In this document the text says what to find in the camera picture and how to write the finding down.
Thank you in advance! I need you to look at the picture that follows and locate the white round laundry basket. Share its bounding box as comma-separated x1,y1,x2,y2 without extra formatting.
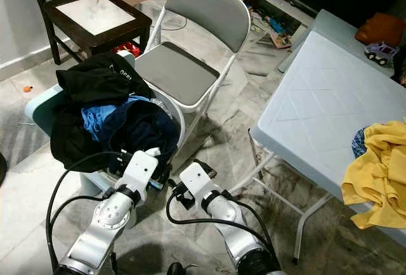
98,88,187,195

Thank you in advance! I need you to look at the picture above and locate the red toy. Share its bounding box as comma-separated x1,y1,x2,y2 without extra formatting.
114,42,141,57

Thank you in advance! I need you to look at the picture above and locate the white metal table leg frame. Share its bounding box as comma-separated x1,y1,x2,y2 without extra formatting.
227,129,337,266

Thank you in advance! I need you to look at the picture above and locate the robot left leg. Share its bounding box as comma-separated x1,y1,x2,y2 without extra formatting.
167,262,186,275

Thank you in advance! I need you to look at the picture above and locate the orange brown cushion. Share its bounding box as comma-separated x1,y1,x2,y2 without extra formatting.
354,12,406,48

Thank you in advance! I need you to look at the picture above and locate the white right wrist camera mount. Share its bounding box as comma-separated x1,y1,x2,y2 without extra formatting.
178,161,218,201

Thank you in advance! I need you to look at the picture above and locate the grey folding chair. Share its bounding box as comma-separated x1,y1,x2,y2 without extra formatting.
133,0,252,143

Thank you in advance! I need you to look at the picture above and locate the black garment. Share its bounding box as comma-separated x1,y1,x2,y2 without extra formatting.
49,52,156,173

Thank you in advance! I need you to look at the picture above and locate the light blue garment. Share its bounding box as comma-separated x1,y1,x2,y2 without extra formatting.
81,96,153,143

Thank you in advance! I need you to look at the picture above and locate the purple toy car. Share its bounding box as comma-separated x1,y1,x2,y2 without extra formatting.
363,41,400,67

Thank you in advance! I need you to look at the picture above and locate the white folding table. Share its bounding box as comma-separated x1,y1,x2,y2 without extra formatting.
251,9,406,250

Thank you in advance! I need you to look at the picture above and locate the navy blue garment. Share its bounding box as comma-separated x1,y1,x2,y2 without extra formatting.
101,98,181,181

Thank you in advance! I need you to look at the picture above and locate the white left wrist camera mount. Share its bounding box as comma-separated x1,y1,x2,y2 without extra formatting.
119,150,160,198

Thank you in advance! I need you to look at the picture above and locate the white low tv shelf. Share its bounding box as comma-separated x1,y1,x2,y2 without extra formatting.
247,0,311,51

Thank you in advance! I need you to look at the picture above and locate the short black left arm cable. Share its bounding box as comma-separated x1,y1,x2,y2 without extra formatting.
48,191,102,225

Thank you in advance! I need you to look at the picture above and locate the dark wooden chair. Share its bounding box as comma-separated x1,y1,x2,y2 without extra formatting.
24,0,153,65

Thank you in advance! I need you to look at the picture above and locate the yellow shirt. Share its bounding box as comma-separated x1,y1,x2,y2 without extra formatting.
341,120,406,230

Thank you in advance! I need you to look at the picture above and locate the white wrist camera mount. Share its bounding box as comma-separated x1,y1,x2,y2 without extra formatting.
119,150,160,198
178,161,218,201

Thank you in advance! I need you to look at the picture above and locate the blue plaid shirt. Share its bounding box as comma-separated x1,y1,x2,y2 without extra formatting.
352,126,372,158

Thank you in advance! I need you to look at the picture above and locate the light blue plastic stool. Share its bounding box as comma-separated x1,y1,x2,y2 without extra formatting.
24,50,188,193

